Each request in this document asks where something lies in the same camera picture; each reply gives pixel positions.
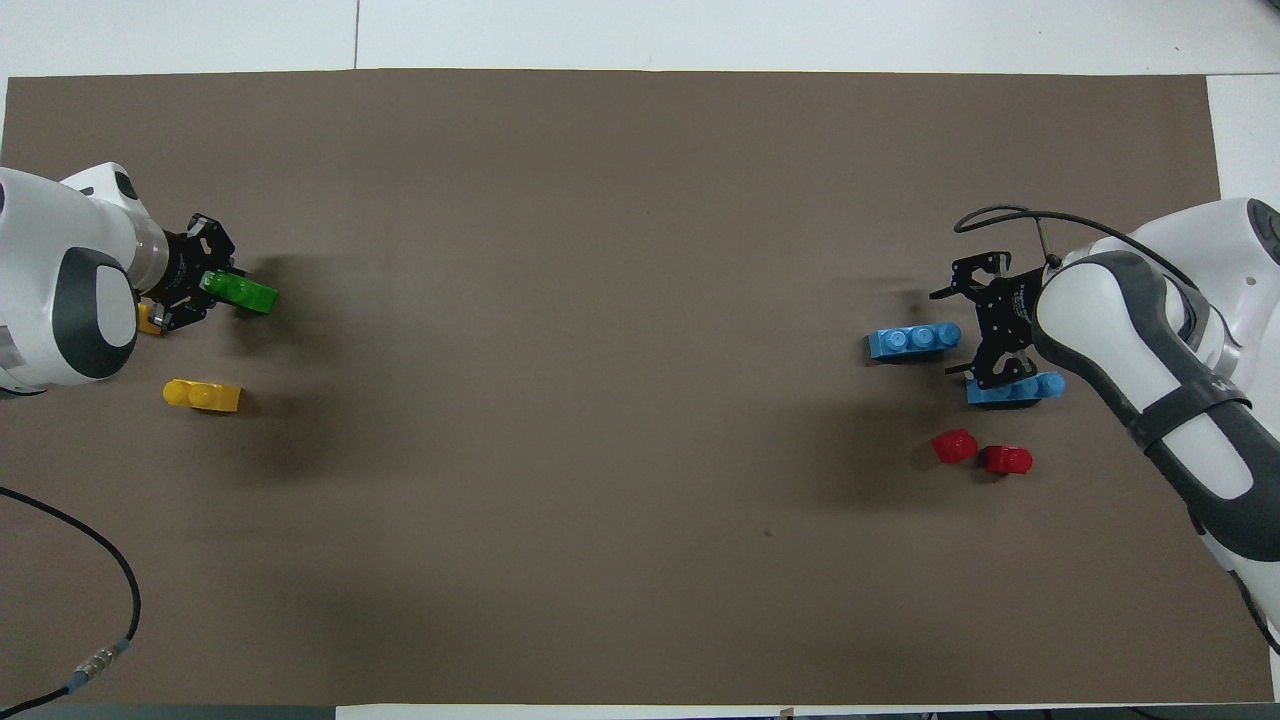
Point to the green toy block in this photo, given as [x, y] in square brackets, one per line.
[245, 294]

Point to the blue toy block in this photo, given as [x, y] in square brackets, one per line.
[912, 342]
[1045, 385]

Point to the red toy block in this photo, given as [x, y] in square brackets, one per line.
[954, 446]
[1008, 460]

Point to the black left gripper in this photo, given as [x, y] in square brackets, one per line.
[185, 268]

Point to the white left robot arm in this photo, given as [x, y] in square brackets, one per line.
[40, 260]

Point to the yellow toy block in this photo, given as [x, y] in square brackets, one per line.
[202, 396]
[148, 318]

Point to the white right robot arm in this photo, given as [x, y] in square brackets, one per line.
[1100, 330]

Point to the brown table mat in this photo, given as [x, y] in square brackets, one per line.
[600, 400]

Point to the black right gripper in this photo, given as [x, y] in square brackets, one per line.
[1012, 310]

